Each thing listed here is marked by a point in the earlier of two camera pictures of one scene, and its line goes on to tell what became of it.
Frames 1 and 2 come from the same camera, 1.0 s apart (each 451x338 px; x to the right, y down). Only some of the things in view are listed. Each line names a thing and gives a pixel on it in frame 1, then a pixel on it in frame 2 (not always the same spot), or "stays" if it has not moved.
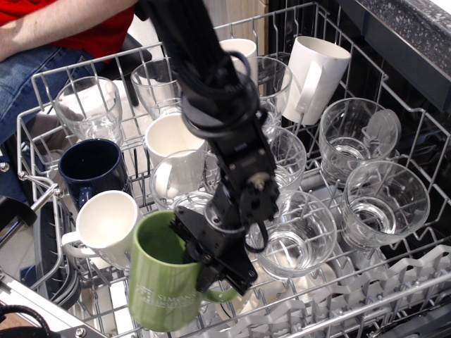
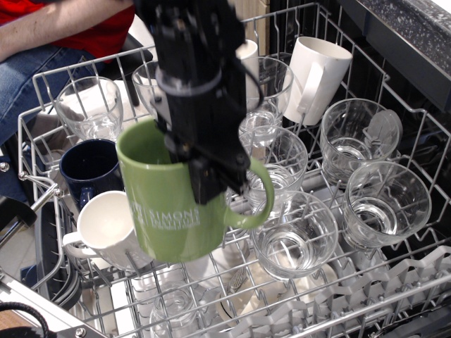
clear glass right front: (383, 202) stays
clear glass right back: (353, 132) stays
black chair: (132, 52) stays
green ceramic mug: (165, 293) → (172, 227)
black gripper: (218, 239) → (203, 114)
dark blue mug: (93, 165) stays
